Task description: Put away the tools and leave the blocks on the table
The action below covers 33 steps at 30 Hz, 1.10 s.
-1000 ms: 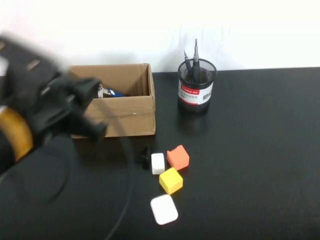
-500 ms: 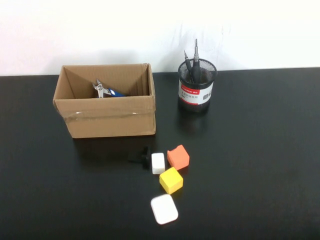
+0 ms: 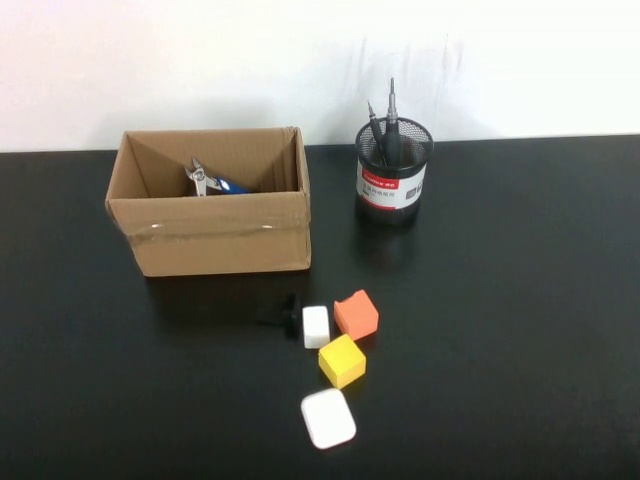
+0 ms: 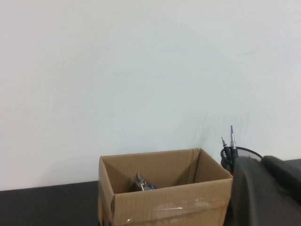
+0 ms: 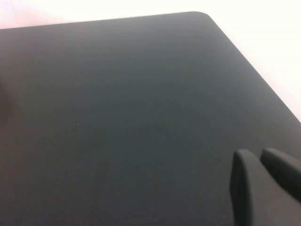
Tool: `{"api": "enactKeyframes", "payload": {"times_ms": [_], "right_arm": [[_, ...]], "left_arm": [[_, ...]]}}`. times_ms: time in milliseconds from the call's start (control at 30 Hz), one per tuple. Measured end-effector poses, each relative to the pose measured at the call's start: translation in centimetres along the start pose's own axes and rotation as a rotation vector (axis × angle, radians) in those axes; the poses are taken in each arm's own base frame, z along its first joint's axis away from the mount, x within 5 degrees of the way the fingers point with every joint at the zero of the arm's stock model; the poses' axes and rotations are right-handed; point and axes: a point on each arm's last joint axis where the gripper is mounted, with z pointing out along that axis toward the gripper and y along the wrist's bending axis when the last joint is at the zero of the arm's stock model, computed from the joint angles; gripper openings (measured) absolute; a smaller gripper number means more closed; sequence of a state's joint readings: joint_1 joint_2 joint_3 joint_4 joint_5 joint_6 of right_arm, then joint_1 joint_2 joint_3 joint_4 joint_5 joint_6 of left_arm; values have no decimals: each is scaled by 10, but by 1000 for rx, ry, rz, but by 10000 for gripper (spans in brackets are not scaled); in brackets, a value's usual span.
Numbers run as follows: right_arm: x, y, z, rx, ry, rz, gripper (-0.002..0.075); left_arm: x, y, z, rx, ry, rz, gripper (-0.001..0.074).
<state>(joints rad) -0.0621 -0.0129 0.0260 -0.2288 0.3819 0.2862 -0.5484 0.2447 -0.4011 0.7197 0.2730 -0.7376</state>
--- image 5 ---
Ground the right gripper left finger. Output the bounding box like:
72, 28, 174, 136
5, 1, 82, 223
229, 149, 261, 226

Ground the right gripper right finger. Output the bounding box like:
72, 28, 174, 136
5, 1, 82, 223
260, 147, 301, 198

